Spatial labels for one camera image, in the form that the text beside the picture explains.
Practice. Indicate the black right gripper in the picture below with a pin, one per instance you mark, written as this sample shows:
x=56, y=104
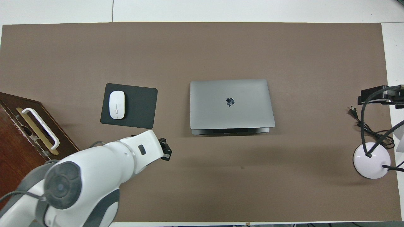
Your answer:
x=397, y=99

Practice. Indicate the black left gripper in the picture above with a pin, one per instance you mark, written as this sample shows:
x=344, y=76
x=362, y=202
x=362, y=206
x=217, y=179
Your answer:
x=164, y=141

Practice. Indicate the grey aluminium laptop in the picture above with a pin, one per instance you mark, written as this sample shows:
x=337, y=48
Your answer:
x=232, y=107

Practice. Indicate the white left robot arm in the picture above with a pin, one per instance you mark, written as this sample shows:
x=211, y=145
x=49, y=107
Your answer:
x=88, y=176

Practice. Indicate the brown table mat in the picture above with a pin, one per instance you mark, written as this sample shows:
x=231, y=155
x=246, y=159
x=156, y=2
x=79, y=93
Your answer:
x=202, y=183

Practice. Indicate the black mouse pad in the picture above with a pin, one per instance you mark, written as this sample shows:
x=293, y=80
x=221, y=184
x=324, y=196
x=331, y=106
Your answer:
x=139, y=107

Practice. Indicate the white desk lamp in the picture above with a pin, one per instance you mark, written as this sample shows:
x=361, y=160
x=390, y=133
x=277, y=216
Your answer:
x=375, y=164

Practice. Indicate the white computer mouse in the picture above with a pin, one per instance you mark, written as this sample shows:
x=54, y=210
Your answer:
x=116, y=104

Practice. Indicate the dark brown wooden box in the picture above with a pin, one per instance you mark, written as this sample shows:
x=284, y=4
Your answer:
x=15, y=142

